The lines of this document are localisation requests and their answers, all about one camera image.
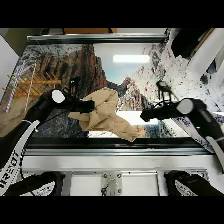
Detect beige long-sleeved shirt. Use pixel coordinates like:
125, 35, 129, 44
67, 87, 143, 143

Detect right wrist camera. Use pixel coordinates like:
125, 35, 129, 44
155, 79, 174, 102

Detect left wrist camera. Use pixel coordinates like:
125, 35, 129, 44
67, 77, 82, 98

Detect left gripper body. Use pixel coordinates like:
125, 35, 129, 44
70, 99, 98, 115

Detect black garment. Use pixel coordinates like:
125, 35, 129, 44
171, 27, 215, 60

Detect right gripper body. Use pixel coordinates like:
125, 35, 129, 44
139, 105, 165, 123

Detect silver frame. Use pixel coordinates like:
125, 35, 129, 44
19, 33, 215, 197

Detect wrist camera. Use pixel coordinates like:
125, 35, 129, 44
155, 79, 174, 102
67, 77, 82, 98

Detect white blue printed garment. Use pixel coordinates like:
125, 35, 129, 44
172, 111, 224, 154

